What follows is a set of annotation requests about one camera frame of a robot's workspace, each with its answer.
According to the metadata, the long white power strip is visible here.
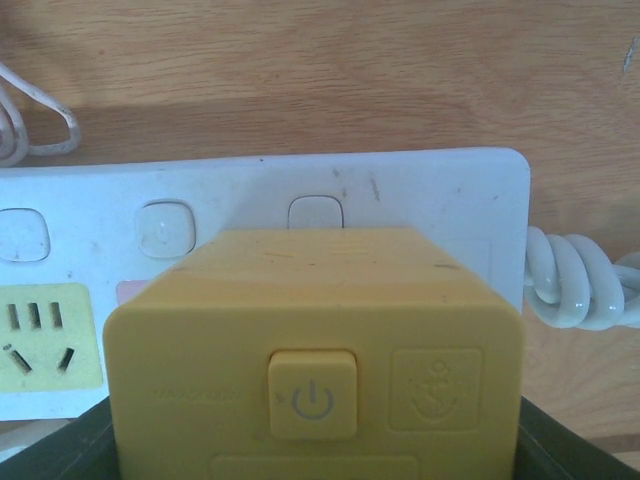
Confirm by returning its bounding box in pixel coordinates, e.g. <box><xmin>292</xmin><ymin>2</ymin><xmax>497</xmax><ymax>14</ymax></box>
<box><xmin>0</xmin><ymin>146</ymin><xmax>532</xmax><ymax>424</ymax></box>

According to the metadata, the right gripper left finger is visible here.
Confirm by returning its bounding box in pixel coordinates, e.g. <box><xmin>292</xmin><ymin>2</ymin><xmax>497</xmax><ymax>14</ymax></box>
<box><xmin>1</xmin><ymin>398</ymin><xmax>120</xmax><ymax>480</ymax></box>

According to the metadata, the yellow cube socket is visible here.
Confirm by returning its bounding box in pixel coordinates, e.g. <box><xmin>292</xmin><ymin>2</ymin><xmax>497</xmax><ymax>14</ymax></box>
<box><xmin>103</xmin><ymin>228</ymin><xmax>525</xmax><ymax>479</ymax></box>

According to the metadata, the white power strip cable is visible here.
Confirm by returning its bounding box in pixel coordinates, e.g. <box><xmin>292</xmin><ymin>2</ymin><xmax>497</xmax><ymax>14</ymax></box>
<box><xmin>522</xmin><ymin>225</ymin><xmax>640</xmax><ymax>331</ymax></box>

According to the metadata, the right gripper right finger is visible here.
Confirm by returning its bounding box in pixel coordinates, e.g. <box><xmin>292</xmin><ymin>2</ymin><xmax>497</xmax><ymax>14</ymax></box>
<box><xmin>512</xmin><ymin>397</ymin><xmax>639</xmax><ymax>480</ymax></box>

